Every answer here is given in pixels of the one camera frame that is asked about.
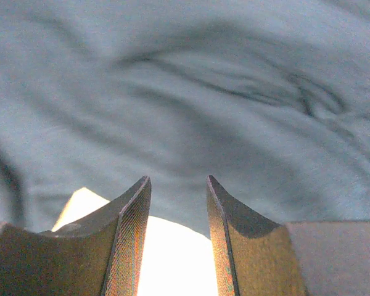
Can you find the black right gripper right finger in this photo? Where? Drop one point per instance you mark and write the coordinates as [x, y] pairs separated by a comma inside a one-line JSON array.
[[256, 256]]

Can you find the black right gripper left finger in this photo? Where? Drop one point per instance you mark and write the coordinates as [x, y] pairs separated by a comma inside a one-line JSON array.
[[98, 254]]

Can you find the black t-shirt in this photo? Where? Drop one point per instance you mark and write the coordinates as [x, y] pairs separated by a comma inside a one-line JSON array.
[[270, 97]]

